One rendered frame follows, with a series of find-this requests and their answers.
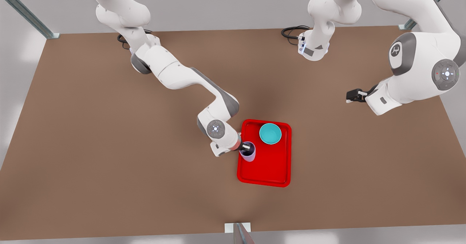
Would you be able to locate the lavender cup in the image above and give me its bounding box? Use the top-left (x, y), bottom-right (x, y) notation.
top-left (238, 141), bottom-right (256, 163)

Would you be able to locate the teal bowl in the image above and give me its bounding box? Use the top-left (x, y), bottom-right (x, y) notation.
top-left (259, 123), bottom-right (283, 145)

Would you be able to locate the red tray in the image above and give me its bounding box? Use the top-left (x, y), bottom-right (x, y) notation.
top-left (237, 119), bottom-right (292, 188)

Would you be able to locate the silver frame post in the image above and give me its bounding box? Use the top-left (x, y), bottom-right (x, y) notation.
top-left (0, 0), bottom-right (61, 40)
top-left (398, 0), bottom-right (460, 31)
top-left (224, 222), bottom-right (256, 244)

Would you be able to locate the black cable loop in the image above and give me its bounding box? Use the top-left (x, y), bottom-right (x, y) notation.
top-left (117, 29), bottom-right (154, 50)
top-left (281, 25), bottom-right (312, 46)

